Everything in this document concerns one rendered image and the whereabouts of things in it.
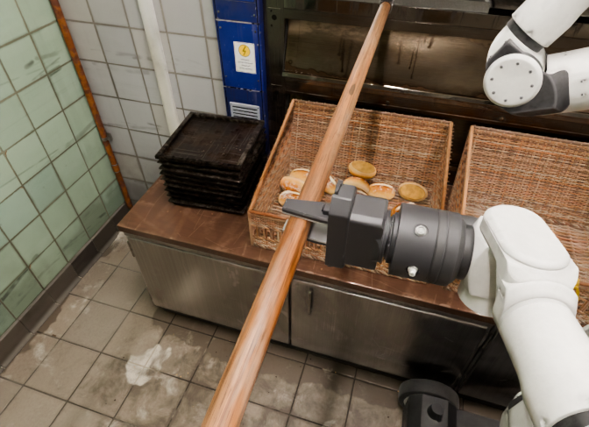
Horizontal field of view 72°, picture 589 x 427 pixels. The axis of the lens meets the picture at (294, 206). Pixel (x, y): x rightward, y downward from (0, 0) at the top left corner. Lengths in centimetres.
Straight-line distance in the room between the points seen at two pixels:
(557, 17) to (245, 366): 60
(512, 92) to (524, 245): 31
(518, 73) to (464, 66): 72
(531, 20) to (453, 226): 35
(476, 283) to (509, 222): 8
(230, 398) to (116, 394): 144
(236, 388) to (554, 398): 25
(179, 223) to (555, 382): 122
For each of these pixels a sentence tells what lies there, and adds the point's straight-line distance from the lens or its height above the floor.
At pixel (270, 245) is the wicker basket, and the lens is 128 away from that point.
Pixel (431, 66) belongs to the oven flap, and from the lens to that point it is 140.
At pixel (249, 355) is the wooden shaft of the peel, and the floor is 121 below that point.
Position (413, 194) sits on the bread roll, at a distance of 147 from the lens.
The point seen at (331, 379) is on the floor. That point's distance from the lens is 171.
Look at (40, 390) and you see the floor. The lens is 194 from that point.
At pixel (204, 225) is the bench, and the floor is 58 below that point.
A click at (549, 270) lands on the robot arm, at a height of 126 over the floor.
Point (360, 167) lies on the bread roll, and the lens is 145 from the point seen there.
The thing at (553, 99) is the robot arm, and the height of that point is 127.
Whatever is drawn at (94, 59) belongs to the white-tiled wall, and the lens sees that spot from 191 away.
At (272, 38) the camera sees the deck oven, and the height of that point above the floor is 104.
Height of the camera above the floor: 156
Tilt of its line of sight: 43 degrees down
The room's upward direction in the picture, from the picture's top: straight up
